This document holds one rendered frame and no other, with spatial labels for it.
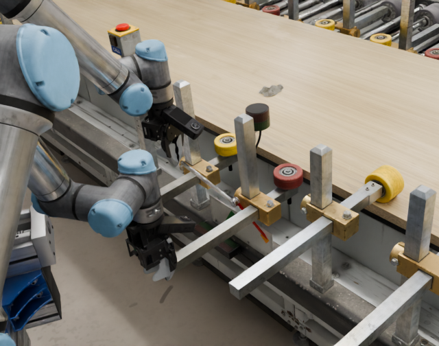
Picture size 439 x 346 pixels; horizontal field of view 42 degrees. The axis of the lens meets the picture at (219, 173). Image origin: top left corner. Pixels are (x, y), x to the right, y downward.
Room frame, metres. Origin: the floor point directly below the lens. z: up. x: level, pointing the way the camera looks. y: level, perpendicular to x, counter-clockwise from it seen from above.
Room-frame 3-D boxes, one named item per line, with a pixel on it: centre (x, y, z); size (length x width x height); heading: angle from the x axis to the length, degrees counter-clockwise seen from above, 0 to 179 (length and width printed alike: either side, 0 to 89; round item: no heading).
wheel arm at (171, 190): (1.35, 0.12, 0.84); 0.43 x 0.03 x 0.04; 126
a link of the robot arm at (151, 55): (1.37, 0.13, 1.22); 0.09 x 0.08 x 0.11; 111
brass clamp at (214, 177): (1.42, 0.06, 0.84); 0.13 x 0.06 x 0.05; 36
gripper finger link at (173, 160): (1.36, 0.14, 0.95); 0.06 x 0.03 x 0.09; 56
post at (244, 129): (1.24, -0.08, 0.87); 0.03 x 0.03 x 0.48; 36
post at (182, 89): (1.44, 0.07, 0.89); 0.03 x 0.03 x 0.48; 36
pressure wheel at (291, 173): (1.27, -0.18, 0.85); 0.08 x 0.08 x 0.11
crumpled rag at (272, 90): (1.75, -0.21, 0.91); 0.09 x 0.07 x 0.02; 105
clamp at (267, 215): (1.22, -0.09, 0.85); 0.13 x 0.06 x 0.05; 36
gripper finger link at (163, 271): (0.99, 0.16, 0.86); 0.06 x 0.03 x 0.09; 127
